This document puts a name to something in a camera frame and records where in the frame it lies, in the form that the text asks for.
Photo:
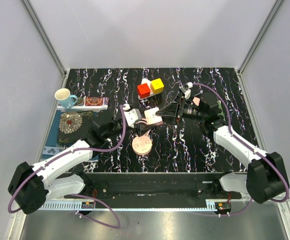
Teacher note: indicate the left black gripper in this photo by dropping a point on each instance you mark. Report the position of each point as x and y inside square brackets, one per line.
[143, 128]

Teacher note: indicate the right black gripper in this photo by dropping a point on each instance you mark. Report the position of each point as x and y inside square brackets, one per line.
[169, 113]

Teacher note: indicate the pink cube socket front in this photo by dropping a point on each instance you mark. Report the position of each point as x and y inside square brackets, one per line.
[152, 118]

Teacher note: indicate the pink cube socket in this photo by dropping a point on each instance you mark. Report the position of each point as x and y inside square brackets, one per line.
[196, 101]
[152, 118]

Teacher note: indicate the round pink power strip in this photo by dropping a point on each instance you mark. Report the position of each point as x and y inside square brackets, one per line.
[142, 145]

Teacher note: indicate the yellow cube socket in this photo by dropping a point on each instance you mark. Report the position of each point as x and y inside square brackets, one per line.
[157, 86]

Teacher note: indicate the red cube socket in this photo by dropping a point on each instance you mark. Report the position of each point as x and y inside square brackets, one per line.
[143, 91]

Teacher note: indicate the white triangular power strip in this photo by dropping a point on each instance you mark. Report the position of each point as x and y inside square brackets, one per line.
[144, 80]

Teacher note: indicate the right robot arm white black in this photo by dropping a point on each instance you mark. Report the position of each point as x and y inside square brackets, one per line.
[266, 177]

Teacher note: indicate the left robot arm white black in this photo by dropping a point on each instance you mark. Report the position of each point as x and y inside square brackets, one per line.
[32, 185]

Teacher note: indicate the pink cube socket rear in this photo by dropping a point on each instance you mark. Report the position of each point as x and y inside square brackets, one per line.
[196, 101]

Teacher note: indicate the green power strip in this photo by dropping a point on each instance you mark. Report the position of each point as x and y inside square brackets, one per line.
[220, 105]

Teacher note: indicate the black floral square plate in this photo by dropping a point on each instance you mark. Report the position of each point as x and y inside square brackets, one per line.
[73, 126]

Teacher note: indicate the blue ceramic mug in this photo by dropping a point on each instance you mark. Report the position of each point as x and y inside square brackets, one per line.
[65, 98]

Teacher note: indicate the patterned blue cloth mat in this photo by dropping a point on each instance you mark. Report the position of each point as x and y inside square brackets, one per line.
[95, 104]

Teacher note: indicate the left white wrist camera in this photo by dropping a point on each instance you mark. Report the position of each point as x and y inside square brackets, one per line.
[132, 115]

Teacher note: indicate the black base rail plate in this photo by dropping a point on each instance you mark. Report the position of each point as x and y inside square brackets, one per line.
[145, 191]

